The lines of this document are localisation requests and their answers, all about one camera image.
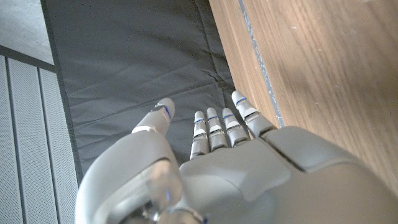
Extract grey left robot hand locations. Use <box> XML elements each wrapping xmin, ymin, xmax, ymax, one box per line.
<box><xmin>74</xmin><ymin>90</ymin><xmax>398</xmax><ymax>224</ymax></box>

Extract black fabric curtain backdrop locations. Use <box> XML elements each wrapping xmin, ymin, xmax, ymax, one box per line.
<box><xmin>40</xmin><ymin>0</ymin><xmax>249</xmax><ymax>184</ymax></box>

